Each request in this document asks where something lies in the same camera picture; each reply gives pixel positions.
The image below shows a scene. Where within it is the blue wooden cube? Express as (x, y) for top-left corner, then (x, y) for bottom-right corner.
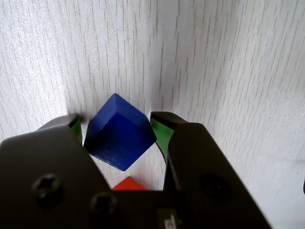
(83, 93), (158, 172)

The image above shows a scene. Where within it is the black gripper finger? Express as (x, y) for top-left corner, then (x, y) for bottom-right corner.
(150, 111), (273, 229)
(0, 113), (126, 229)

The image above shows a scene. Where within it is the red wooden cube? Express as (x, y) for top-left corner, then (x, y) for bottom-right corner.
(111, 176), (149, 192)

